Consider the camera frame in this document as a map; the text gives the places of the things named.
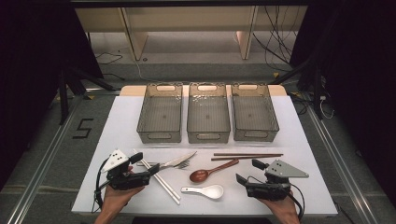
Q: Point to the brown wooden spoon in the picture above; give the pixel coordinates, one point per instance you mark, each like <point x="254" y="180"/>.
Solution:
<point x="199" y="175"/>

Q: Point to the black curtain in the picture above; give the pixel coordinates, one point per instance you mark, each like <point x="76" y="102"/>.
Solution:
<point x="364" y="77"/>
<point x="31" y="77"/>

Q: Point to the metal fork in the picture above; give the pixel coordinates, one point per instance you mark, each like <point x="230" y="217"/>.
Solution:
<point x="184" y="165"/>

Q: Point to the black metal stand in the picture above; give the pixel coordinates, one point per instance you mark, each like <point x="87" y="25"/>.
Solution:
<point x="63" y="99"/>
<point x="317" y="90"/>

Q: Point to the beige wooden desk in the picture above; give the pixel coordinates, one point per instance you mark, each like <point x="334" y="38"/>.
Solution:
<point x="186" y="18"/>

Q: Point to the grey transparent plastic basket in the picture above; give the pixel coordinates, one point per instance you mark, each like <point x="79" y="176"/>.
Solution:
<point x="253" y="115"/>
<point x="208" y="116"/>
<point x="162" y="115"/>

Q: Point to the white chopstick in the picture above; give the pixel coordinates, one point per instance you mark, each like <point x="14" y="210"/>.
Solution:
<point x="172" y="188"/>
<point x="168" y="191"/>

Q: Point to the black crossbar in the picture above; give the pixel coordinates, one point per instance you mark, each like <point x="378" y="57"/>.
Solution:
<point x="186" y="3"/>

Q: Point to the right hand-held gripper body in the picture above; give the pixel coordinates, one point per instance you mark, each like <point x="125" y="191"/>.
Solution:
<point x="267" y="189"/>

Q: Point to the white table cover sheet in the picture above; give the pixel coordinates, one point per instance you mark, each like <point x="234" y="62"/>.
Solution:
<point x="155" y="208"/>

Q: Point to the metal table knife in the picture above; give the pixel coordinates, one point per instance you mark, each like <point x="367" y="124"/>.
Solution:
<point x="179" y="160"/>

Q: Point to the person's left hand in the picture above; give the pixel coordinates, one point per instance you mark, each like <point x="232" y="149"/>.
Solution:
<point x="116" y="197"/>

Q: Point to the white ceramic spoon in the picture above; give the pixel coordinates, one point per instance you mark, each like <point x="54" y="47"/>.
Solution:
<point x="213" y="191"/>

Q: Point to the aluminium floor rail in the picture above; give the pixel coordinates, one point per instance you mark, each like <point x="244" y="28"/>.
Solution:
<point x="342" y="165"/>
<point x="40" y="174"/>

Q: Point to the person's right hand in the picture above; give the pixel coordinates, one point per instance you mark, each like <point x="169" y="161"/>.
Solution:
<point x="285" y="208"/>

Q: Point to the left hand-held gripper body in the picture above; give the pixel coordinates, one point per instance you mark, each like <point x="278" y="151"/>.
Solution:
<point x="124" y="182"/>

